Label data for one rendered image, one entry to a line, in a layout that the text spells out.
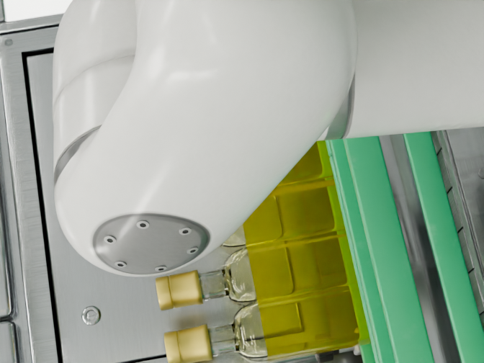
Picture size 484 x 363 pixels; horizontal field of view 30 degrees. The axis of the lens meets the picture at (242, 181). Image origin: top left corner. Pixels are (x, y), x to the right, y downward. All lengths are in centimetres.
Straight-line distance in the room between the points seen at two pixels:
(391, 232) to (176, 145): 45
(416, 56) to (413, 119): 4
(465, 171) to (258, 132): 46
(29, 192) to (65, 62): 63
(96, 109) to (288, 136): 10
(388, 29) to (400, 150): 36
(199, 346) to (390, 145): 27
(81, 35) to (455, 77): 20
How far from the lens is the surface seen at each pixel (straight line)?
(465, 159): 83
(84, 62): 47
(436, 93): 50
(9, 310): 109
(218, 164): 40
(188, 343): 90
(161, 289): 92
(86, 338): 106
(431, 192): 83
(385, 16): 49
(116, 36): 47
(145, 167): 40
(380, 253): 81
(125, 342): 105
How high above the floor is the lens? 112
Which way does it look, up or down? 4 degrees down
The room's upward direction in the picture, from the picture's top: 100 degrees counter-clockwise
